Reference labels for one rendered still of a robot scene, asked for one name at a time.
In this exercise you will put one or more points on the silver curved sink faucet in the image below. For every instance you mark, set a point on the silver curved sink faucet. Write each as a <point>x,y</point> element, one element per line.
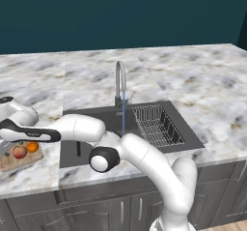
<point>119,77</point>

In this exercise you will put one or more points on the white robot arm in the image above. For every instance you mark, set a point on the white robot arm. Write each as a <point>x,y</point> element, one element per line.
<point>151,157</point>

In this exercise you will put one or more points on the dark grey sink basin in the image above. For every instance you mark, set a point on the dark grey sink basin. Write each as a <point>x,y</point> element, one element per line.
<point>109,117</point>

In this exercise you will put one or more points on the wooden cutting board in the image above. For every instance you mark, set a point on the wooden cutting board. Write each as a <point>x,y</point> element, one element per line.
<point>22,162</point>

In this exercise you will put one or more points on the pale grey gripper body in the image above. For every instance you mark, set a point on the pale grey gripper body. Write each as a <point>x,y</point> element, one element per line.
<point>4,148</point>

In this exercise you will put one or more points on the dark grey sink front panel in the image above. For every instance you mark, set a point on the dark grey sink front panel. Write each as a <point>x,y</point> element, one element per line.
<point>96,189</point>

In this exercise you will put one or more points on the dark grey cabinet door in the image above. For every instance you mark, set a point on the dark grey cabinet door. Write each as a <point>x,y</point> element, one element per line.
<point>74,217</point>
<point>148,214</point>
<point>5,217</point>
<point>225,193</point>

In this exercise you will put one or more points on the blue water stream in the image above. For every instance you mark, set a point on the blue water stream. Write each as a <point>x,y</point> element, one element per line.
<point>123,119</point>

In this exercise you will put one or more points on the orange tangerine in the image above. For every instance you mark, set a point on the orange tangerine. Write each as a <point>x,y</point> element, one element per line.
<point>32,147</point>

